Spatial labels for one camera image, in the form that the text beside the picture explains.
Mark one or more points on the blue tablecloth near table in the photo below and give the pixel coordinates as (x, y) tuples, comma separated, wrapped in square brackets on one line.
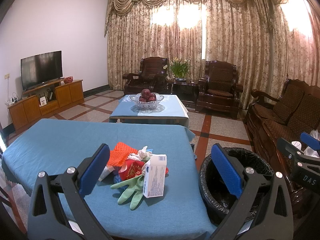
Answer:
[(55, 145)]

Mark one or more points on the red ornament on cabinet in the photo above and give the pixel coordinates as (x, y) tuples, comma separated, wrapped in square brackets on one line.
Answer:
[(68, 79)]

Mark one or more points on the clear plastic bag on sofa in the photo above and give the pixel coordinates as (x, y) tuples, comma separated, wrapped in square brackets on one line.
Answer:
[(309, 151)]

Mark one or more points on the dark wooden side table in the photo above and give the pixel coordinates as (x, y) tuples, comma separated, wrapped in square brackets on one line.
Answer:
[(186, 90)]

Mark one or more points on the white paper cup on sofa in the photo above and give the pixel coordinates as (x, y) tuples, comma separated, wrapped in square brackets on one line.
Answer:
[(297, 144)]

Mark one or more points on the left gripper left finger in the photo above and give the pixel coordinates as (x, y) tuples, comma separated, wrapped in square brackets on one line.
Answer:
[(46, 217)]

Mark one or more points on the glass fruit bowl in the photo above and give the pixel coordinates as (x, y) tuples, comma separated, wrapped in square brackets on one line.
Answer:
[(146, 105)]

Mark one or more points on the blue plastic bag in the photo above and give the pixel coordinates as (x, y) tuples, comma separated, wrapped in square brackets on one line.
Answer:
[(116, 177)]

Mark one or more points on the blue cloth coffee table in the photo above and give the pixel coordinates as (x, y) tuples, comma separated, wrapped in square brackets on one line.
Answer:
[(170, 111)]

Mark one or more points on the left dark wooden armchair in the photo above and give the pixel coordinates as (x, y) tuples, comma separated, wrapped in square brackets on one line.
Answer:
[(152, 76)]

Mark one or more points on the white tissue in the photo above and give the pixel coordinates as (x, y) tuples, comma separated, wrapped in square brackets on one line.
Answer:
[(143, 155)]

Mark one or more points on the floral beige curtains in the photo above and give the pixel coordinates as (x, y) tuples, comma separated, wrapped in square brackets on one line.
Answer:
[(269, 41)]

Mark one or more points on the red apples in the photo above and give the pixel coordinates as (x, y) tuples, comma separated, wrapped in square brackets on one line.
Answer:
[(147, 96)]

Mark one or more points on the red paper cup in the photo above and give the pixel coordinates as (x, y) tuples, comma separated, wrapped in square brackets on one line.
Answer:
[(130, 169)]

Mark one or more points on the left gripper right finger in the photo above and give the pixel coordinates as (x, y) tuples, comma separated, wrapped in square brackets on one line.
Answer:
[(274, 218)]

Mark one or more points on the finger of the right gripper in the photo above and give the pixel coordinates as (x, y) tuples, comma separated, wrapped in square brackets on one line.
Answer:
[(305, 169), (310, 141)]

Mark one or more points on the orange foam fruit net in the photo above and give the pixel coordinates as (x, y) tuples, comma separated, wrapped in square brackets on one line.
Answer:
[(119, 154)]

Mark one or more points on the green rubber glove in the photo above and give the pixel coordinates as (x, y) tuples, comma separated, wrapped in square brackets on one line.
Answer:
[(134, 191)]

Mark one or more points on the green potted plant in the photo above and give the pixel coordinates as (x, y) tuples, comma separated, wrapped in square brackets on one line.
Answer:
[(178, 67)]

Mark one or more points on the black bin with liner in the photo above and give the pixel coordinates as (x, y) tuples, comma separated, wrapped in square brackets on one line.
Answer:
[(214, 192)]

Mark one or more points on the right dark wooden armchair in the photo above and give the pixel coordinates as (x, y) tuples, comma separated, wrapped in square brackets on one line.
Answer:
[(219, 89)]

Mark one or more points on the dark wooden armchair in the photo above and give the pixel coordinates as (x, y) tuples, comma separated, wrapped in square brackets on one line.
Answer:
[(152, 76), (219, 89)]

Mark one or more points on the white medicine box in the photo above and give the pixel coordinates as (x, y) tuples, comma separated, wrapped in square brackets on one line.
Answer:
[(154, 178)]

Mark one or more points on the dark wooden sofa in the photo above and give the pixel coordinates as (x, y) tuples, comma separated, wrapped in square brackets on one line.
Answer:
[(268, 118)]

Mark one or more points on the wooden TV cabinet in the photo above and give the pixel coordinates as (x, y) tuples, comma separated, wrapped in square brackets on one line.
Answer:
[(45, 101)]

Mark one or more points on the flat screen television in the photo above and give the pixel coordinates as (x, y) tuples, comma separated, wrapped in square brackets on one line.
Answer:
[(41, 68)]

